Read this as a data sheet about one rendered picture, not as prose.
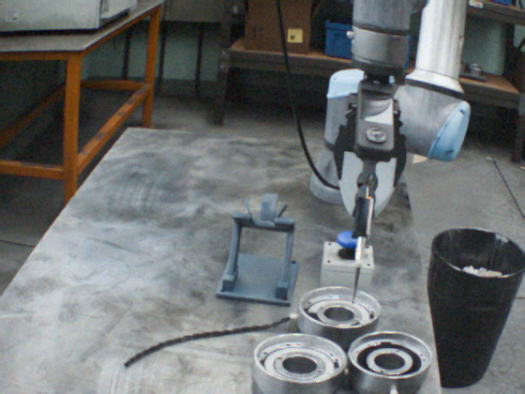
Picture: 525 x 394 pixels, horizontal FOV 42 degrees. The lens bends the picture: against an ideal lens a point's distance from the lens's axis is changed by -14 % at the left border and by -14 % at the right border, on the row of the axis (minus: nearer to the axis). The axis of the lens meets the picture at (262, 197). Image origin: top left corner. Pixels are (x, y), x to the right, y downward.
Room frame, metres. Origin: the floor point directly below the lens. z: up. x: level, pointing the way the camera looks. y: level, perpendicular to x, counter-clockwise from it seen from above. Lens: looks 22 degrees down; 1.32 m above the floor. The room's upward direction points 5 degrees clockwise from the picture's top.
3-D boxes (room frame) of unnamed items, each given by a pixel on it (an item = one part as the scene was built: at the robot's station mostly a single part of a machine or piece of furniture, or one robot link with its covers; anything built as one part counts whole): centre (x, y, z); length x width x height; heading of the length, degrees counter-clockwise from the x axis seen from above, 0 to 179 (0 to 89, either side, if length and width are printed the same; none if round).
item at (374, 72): (0.95, -0.13, 1.07); 0.09 x 0.08 x 0.12; 174
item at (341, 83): (1.31, -0.16, 0.97); 0.13 x 0.12 x 0.14; 65
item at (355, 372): (0.71, -0.17, 0.82); 0.10 x 0.10 x 0.04
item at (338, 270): (0.97, -0.13, 0.82); 0.08 x 0.07 x 0.05; 177
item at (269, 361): (0.70, -0.06, 0.82); 0.08 x 0.08 x 0.02
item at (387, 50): (0.94, -0.13, 1.15); 0.08 x 0.08 x 0.05
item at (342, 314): (0.82, -0.11, 0.82); 0.10 x 0.10 x 0.04
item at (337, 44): (4.42, -0.55, 0.56); 0.52 x 0.38 x 0.22; 84
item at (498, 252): (1.89, -0.66, 0.21); 0.34 x 0.34 x 0.43
